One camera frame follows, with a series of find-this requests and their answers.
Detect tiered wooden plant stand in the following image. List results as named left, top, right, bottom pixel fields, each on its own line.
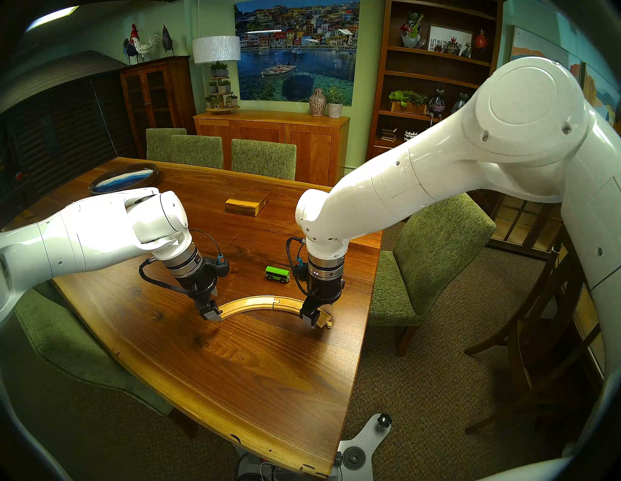
left=205, top=61, right=240, bottom=114

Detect ceiling light panel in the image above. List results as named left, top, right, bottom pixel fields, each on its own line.
left=25, top=6, right=79, bottom=33

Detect light wooden sideboard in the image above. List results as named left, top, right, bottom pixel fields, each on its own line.
left=193, top=110, right=351, bottom=187

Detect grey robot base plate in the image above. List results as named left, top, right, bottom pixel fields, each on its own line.
left=335, top=413, right=392, bottom=481

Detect blue and red rooster figurine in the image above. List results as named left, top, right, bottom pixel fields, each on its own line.
left=122, top=24, right=141, bottom=65

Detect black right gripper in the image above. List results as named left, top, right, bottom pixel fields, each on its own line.
left=300, top=280, right=345, bottom=328

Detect white rooster figurine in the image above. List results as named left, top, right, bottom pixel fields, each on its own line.
left=132, top=34, right=162, bottom=63

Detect flat wooden box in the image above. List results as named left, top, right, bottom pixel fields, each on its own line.
left=225, top=190, right=271, bottom=217

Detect white lamp shade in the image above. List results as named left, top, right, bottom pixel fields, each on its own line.
left=192, top=36, right=241, bottom=64

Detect abstract landscape painting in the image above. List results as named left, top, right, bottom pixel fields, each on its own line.
left=509, top=27, right=583, bottom=68
left=582, top=62, right=621, bottom=127

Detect curved wooden train track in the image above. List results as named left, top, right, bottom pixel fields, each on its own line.
left=217, top=296, right=278, bottom=321
left=273, top=297, right=333, bottom=329

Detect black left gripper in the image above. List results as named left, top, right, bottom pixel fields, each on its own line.
left=174, top=262, right=224, bottom=322

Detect green frog figurine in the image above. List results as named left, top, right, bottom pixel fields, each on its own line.
left=400, top=12, right=425, bottom=49

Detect green upholstered dining chair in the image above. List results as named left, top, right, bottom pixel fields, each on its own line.
left=171, top=135, right=224, bottom=170
left=369, top=193, right=496, bottom=357
left=231, top=139, right=297, bottom=181
left=146, top=128, right=187, bottom=162
left=15, top=286, right=199, bottom=439

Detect framed text sign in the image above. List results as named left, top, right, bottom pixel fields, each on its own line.
left=427, top=24, right=474, bottom=56

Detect harbour town wall picture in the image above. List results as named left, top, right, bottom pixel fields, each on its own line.
left=234, top=0, right=360, bottom=106

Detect tall wooden bookshelf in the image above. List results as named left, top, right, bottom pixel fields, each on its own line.
left=365, top=0, right=505, bottom=163

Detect plant in white pot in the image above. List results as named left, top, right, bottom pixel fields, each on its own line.
left=324, top=86, right=345, bottom=119

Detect dark slatted window blinds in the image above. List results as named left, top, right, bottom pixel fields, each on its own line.
left=0, top=73, right=140, bottom=204

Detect black braided cable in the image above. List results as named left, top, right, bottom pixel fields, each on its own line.
left=286, top=236, right=311, bottom=296
left=139, top=257, right=195, bottom=295

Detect succulents in wooden planter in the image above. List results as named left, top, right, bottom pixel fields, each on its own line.
left=388, top=90, right=428, bottom=115

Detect dark sideboard with glass doors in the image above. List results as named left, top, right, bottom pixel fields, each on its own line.
left=485, top=194, right=571, bottom=260

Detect dark wooden chair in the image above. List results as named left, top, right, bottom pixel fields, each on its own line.
left=463, top=233, right=605, bottom=434

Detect round tray with blue inlay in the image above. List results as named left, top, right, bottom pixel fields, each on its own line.
left=89, top=163, right=159, bottom=194

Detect dark glass-door cabinet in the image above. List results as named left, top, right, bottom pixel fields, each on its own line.
left=120, top=56, right=197, bottom=160

